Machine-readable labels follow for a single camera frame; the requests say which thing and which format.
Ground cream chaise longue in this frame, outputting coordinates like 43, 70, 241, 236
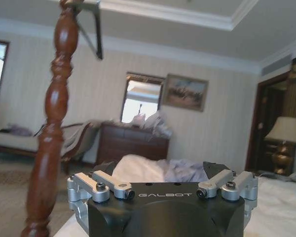
0, 119, 101, 175

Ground grey metal bracket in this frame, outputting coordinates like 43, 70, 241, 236
64, 0, 104, 60

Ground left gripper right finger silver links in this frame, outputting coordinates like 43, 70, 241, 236
198, 161, 259, 202

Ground brass table lamp cream shade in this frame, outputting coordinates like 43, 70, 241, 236
264, 116, 296, 176

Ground framed landscape painting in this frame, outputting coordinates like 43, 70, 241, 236
161, 73, 210, 113

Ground white air vent grille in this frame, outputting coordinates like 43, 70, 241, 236
260, 52, 294, 76

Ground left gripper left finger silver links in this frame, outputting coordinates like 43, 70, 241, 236
67, 161, 136, 202

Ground dark wooden door frame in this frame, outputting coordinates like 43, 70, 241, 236
245, 72, 294, 171

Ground turned brown wooden post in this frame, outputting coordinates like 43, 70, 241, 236
19, 0, 80, 237

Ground wall mirror dark frame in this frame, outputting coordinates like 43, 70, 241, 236
120, 71, 166, 124

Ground white bed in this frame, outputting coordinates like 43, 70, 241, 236
50, 172, 296, 237

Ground white and lavender garment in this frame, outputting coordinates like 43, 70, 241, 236
111, 154, 209, 184

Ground pale desk telephone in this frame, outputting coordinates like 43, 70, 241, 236
280, 171, 296, 184

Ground pale clothes pile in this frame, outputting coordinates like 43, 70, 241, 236
131, 110, 174, 138

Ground dark wooden dresser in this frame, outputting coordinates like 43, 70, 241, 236
96, 122, 170, 166

